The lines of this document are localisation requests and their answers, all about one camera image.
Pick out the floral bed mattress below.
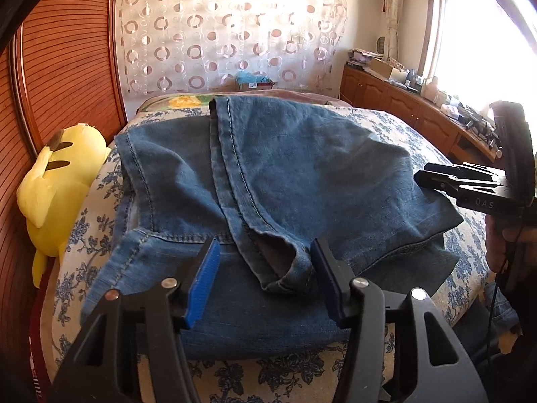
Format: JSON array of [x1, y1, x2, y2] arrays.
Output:
[[48, 105, 498, 403]]

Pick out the pile of papers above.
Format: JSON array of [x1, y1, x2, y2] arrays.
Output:
[[347, 48, 384, 65]]

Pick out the blue denim pants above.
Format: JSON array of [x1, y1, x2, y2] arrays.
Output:
[[80, 94, 464, 362]]

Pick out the colourful floral blanket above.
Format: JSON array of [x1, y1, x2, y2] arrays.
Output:
[[136, 88, 349, 114]]

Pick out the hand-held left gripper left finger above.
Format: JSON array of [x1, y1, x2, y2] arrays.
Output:
[[50, 237, 222, 403]]

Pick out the pale patterned side curtain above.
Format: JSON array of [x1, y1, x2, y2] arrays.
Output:
[[380, 0, 405, 61]]

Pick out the person's leg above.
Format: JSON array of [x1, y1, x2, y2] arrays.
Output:
[[482, 281, 523, 337]]

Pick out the person's right hand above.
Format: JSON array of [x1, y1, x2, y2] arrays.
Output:
[[486, 214, 523, 273]]

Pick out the black cable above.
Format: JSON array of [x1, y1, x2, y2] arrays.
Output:
[[487, 218, 523, 362]]

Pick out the long wooden cabinet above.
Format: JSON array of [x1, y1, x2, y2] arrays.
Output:
[[340, 63, 504, 169]]

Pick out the yellow plush toy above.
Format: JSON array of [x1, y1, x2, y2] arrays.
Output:
[[17, 123, 112, 289]]

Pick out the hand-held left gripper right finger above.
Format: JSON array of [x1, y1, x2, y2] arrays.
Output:
[[310, 236, 489, 403]]

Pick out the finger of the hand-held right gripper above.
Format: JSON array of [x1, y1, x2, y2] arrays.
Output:
[[425, 163, 506, 185], [414, 169, 504, 196]]

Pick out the bright window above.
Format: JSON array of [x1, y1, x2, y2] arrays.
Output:
[[420, 0, 537, 118]]

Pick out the black clamp device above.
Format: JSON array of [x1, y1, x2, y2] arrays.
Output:
[[459, 109, 500, 147]]

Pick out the red patterned cloth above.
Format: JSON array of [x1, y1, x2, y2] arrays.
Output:
[[27, 294, 55, 403]]

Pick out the open cardboard box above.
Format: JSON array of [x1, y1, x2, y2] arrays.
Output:
[[369, 58, 405, 80]]

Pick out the sheer curtain with circles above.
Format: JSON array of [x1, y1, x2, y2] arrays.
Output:
[[119, 0, 349, 95]]

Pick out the box with blue cloth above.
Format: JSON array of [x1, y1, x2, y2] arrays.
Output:
[[233, 71, 278, 93]]

